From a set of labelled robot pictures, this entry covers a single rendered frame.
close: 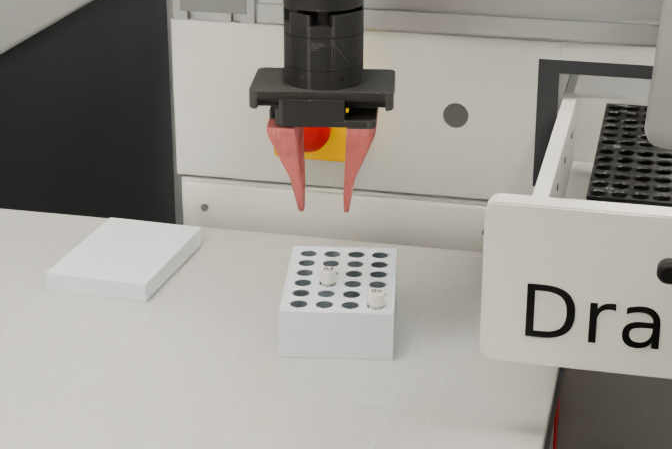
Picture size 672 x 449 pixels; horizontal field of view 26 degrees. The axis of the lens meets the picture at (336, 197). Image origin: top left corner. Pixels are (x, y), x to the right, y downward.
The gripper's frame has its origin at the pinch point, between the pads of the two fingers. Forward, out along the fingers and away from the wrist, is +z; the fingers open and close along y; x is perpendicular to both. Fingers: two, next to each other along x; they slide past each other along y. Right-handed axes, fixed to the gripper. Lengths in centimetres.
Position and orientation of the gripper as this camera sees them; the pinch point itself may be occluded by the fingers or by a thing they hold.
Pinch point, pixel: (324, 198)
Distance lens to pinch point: 108.1
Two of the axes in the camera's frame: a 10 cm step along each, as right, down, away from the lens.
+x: -0.6, 3.4, -9.4
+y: -10.0, -0.2, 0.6
